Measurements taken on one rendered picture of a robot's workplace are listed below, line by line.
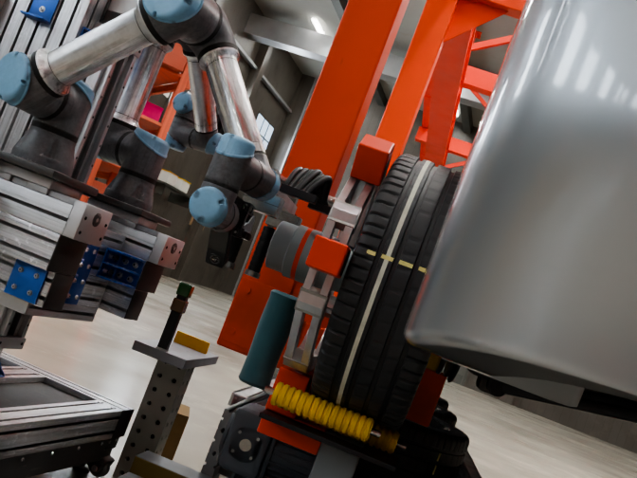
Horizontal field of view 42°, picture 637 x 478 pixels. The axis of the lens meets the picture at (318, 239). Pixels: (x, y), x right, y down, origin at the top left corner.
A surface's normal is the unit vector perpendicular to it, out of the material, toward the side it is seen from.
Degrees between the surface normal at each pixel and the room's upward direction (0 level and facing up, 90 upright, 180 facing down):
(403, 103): 90
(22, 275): 90
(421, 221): 64
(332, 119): 90
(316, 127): 90
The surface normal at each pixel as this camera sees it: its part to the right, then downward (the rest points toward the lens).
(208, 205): -0.10, -0.11
